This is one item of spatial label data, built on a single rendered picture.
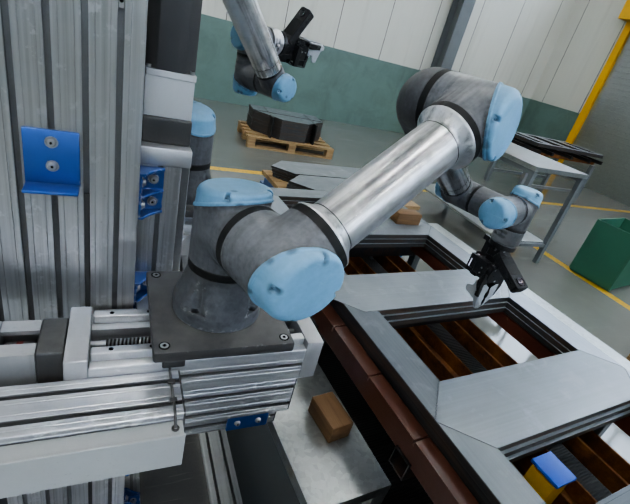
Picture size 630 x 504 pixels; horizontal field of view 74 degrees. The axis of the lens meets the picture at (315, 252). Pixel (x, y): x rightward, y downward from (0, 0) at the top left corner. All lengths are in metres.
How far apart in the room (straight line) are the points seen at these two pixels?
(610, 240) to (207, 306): 4.44
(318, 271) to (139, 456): 0.37
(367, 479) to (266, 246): 0.66
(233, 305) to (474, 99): 0.50
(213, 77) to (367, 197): 7.57
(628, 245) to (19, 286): 4.61
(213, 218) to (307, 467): 0.61
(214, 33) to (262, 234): 7.53
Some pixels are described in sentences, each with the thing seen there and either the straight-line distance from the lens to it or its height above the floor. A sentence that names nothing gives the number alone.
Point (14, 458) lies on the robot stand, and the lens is 0.70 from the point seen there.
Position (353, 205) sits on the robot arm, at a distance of 0.59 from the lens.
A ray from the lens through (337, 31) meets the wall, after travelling 8.67.
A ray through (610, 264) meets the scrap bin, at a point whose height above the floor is 0.25.
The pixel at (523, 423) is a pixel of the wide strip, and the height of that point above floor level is 0.87.
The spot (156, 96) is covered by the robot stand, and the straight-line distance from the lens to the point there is 0.82.
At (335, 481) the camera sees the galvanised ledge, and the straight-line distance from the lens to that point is 1.02.
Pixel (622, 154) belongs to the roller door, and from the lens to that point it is 10.33.
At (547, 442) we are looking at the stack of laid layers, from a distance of 1.15.
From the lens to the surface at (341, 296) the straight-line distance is 1.20.
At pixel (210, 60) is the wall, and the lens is 8.06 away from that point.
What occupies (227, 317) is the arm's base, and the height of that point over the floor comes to 1.07.
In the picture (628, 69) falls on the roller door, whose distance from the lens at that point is 10.74.
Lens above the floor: 1.50
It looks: 27 degrees down
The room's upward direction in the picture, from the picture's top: 15 degrees clockwise
